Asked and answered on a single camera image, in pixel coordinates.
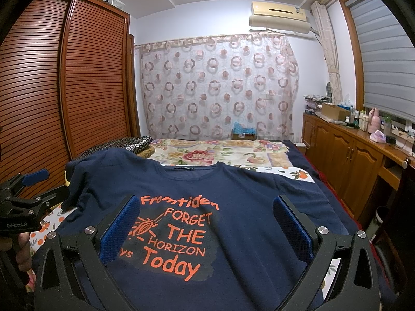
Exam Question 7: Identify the circle pattern sheer curtain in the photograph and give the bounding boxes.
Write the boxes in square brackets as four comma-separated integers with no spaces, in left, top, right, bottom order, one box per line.
[139,32,299,140]

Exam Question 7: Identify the wooden louvered wardrobe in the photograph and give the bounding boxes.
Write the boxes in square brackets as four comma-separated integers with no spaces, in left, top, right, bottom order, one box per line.
[1,0,139,198]

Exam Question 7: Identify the grey window blind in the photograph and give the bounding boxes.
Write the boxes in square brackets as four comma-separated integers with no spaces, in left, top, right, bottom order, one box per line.
[345,0,415,122]

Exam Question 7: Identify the cardboard box blue contents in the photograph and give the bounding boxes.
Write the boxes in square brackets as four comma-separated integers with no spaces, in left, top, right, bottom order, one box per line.
[231,122,257,140]

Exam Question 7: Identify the open cardboard box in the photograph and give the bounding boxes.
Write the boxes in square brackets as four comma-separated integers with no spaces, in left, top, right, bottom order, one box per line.
[321,103,350,122]

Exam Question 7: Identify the orange print white blanket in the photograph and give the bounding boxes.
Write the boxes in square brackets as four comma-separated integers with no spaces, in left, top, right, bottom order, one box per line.
[30,165,340,298]

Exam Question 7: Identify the pink tissue pack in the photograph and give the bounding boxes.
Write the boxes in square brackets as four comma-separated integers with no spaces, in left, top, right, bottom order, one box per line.
[369,130,386,143]

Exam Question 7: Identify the gold patterned folded cloth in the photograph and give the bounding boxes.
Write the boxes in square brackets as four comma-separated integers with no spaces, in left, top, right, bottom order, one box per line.
[137,146,155,159]

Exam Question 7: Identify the left hand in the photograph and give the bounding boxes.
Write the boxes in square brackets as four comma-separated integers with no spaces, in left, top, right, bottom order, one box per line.
[0,232,32,272]

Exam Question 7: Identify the navy printed t-shirt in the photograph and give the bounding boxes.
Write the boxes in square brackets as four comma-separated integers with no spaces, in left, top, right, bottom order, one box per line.
[58,149,347,310]

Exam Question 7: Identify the wall air conditioner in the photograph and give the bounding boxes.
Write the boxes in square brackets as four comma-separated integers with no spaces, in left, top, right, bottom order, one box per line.
[249,2,312,34]

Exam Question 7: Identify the navy bed sheet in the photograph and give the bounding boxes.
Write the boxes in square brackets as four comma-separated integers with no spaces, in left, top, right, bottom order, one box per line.
[283,140,360,234]

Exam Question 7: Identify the pink thermos jug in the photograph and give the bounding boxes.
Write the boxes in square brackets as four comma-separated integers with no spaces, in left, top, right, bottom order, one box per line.
[367,108,381,134]

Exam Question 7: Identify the wooden sideboard cabinet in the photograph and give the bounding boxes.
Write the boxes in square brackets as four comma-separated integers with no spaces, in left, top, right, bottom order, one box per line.
[302,114,414,224]

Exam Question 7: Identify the floral rose bedspread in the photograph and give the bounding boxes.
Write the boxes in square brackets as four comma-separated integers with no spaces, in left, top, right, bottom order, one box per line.
[150,139,292,168]

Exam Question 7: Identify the beige side curtain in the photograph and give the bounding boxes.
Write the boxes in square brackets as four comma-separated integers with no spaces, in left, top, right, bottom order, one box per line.
[311,2,343,105]

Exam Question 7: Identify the black circle pattern folded cloth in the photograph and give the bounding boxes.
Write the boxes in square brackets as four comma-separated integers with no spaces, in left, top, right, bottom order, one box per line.
[75,136,153,160]

